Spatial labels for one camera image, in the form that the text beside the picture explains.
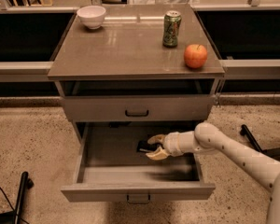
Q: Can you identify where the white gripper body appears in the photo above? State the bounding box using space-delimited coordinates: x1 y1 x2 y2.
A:
163 132 183 157

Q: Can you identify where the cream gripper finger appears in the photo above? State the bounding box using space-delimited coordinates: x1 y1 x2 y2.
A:
146 147 170 161
147 134 166 145

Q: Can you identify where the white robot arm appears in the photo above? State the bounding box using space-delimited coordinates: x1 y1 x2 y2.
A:
147 122 280 224

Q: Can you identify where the open grey middle drawer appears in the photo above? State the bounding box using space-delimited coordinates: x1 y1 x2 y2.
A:
62 121 215 203

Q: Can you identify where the grey drawer cabinet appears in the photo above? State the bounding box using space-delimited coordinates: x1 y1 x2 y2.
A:
47 4 226 145

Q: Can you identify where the closed grey top drawer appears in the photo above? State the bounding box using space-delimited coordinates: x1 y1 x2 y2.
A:
62 95 215 122

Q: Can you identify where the red orange apple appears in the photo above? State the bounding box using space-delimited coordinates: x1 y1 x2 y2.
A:
184 44 207 69

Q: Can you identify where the black right base leg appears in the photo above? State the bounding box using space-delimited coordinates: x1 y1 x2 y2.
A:
240 124 280 160

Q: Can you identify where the black base leg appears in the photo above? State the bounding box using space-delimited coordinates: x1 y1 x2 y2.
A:
240 124 280 160
0 172 34 224

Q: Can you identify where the green soda can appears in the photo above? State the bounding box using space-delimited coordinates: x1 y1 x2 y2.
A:
162 10 182 48

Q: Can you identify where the black left base leg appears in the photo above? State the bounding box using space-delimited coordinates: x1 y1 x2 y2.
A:
0 172 34 224

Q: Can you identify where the white ceramic bowl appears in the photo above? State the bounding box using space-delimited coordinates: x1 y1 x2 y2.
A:
77 6 106 29

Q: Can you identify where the black floor cable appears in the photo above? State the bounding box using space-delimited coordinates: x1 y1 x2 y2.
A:
0 176 31 224

